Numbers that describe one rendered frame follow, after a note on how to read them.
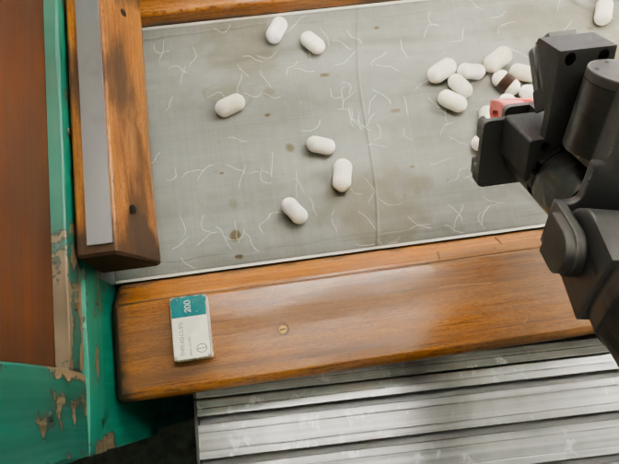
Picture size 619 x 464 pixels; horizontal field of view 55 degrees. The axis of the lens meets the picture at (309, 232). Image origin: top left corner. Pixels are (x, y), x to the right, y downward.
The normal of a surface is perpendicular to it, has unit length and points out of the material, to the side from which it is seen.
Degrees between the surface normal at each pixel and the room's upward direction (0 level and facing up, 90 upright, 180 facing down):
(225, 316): 0
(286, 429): 0
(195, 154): 0
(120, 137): 67
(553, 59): 90
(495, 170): 50
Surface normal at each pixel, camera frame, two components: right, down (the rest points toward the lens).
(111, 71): 0.92, -0.22
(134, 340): 0.03, -0.26
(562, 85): 0.13, 0.56
